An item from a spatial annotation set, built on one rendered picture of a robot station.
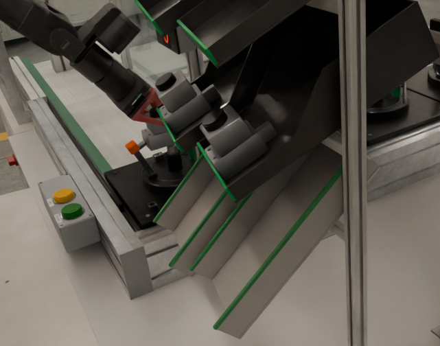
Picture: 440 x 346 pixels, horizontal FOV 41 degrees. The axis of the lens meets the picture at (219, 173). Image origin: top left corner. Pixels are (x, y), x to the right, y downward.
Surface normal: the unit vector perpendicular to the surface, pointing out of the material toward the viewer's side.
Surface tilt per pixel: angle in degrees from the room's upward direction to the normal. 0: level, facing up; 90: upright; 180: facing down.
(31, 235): 0
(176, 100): 91
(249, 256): 45
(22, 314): 0
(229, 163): 90
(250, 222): 90
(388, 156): 90
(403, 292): 0
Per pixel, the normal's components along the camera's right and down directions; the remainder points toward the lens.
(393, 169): 0.44, 0.39
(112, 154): -0.12, -0.87
